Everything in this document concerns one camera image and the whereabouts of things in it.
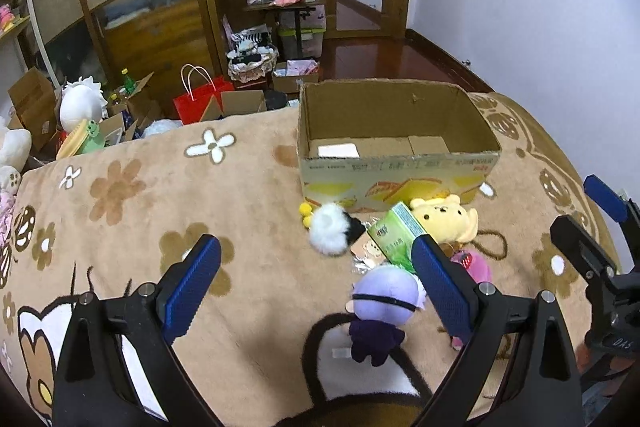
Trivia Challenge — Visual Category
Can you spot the wooden wardrobe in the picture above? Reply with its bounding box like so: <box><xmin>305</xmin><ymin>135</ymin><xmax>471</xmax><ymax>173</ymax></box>
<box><xmin>20</xmin><ymin>0</ymin><xmax>226</xmax><ymax>108</ymax></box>

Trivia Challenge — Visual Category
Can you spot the green frog toy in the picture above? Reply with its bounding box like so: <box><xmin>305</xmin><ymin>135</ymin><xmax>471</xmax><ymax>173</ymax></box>
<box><xmin>80</xmin><ymin>119</ymin><xmax>107</xmax><ymax>154</ymax></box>

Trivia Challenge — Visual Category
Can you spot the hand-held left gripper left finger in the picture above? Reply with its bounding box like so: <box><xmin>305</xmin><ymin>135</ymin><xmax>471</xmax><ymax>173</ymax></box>
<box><xmin>51</xmin><ymin>234</ymin><xmax>227</xmax><ymax>427</ymax></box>

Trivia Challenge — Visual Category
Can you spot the green tissue pack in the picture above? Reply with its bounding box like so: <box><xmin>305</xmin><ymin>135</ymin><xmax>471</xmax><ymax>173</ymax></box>
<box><xmin>367</xmin><ymin>202</ymin><xmax>429</xmax><ymax>269</ymax></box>

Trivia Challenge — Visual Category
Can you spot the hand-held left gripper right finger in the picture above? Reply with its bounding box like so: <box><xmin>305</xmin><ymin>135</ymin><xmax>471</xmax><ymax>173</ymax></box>
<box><xmin>410</xmin><ymin>234</ymin><xmax>587</xmax><ymax>427</ymax></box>

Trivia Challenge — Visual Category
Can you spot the brown cardboard box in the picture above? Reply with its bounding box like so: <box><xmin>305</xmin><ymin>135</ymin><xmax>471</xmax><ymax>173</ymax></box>
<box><xmin>219</xmin><ymin>90</ymin><xmax>268</xmax><ymax>120</ymax></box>
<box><xmin>7</xmin><ymin>67</ymin><xmax>62</xmax><ymax>154</ymax></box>

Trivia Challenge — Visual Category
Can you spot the clear plastic storage bin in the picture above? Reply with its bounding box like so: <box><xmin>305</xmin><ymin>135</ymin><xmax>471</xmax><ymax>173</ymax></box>
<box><xmin>278</xmin><ymin>4</ymin><xmax>328</xmax><ymax>60</ymax></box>

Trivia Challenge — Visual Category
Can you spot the yellow bear plush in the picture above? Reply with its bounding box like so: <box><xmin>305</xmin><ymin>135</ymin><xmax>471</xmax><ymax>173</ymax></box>
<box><xmin>410</xmin><ymin>194</ymin><xmax>479</xmax><ymax>244</ymax></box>

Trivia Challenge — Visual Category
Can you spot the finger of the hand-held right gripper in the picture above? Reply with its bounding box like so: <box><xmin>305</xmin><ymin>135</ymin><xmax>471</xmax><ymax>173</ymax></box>
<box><xmin>583</xmin><ymin>174</ymin><xmax>640</xmax><ymax>228</ymax></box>
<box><xmin>550</xmin><ymin>215</ymin><xmax>622</xmax><ymax>290</ymax></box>

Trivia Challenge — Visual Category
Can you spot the red paper bag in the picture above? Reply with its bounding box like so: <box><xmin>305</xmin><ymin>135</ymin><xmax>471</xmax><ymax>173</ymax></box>
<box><xmin>173</xmin><ymin>64</ymin><xmax>236</xmax><ymax>126</ymax></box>

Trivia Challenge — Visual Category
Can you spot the pink plush toy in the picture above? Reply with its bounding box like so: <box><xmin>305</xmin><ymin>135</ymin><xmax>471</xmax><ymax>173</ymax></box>
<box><xmin>450</xmin><ymin>250</ymin><xmax>494</xmax><ymax>286</ymax></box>

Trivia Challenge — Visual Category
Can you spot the purple-haired plush doll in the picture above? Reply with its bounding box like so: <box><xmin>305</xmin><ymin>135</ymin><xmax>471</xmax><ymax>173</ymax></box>
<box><xmin>347</xmin><ymin>265</ymin><xmax>427</xmax><ymax>366</ymax></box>

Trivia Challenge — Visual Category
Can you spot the basket of clothes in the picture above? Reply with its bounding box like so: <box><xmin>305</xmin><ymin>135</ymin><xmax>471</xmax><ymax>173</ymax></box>
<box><xmin>226</xmin><ymin>25</ymin><xmax>280</xmax><ymax>82</ymax></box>

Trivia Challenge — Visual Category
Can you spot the low cardboard box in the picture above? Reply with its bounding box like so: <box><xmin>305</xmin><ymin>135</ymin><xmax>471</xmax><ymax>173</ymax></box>
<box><xmin>271</xmin><ymin>59</ymin><xmax>321</xmax><ymax>94</ymax></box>

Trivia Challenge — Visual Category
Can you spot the white-haired plush head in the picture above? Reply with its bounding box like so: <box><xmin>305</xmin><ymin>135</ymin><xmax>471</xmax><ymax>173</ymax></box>
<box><xmin>59</xmin><ymin>76</ymin><xmax>109</xmax><ymax>130</ymax></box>

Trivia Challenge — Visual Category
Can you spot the white stuffed animal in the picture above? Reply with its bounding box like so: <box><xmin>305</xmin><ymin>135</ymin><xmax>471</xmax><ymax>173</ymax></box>
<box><xmin>0</xmin><ymin>117</ymin><xmax>33</xmax><ymax>172</ymax></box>

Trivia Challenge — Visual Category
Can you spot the small bear print tag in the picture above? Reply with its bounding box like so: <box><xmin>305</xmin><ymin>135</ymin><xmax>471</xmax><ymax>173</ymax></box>
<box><xmin>350</xmin><ymin>239</ymin><xmax>388</xmax><ymax>269</ymax></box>

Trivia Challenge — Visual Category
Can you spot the beige flower print blanket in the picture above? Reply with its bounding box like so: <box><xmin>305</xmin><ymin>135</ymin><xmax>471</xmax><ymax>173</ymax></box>
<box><xmin>0</xmin><ymin>92</ymin><xmax>626</xmax><ymax>427</ymax></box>

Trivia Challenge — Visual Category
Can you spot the white and black fluffy plush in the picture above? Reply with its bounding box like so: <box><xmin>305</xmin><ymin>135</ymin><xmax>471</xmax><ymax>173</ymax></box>
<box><xmin>299</xmin><ymin>202</ymin><xmax>368</xmax><ymax>256</ymax></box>

